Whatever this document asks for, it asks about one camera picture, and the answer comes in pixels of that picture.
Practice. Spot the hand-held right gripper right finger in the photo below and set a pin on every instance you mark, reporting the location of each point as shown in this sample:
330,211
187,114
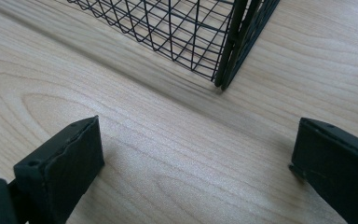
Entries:
335,174

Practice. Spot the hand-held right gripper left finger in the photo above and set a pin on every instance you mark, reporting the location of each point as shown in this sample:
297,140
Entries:
62,174

